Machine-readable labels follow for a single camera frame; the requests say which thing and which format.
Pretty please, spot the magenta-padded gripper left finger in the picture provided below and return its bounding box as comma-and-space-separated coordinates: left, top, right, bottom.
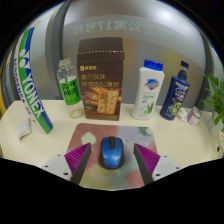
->
40, 142, 93, 186

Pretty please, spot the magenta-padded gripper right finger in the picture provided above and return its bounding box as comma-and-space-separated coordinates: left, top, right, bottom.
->
132, 143, 183, 186

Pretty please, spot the blue and black computer mouse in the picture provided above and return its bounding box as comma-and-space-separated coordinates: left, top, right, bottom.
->
98, 135, 126, 171

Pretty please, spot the floral pastel mouse pad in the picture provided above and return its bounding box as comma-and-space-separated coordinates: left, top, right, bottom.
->
65, 122, 158, 191

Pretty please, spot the small crumpled white wrapper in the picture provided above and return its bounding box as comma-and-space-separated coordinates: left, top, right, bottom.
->
176, 107, 190, 123

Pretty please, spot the small white jar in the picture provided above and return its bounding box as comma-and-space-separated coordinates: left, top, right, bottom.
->
186, 106, 203, 127

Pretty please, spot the clear bottle with green label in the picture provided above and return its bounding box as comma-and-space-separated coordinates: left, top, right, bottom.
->
56, 58, 85, 120

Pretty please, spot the white bottle with blue cap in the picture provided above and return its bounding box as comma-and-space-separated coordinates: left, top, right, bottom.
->
131, 59, 166, 121

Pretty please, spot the dark blue shampoo bottle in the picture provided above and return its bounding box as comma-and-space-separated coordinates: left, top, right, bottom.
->
159, 60, 191, 121

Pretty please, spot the white green shuttlecock tube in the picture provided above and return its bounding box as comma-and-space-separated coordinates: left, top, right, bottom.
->
12, 26, 54, 136

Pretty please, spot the brown cracker box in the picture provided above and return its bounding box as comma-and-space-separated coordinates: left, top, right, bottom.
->
76, 36, 126, 121

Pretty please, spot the green potted plant, white pot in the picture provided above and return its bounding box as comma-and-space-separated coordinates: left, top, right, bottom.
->
198, 70, 224, 158

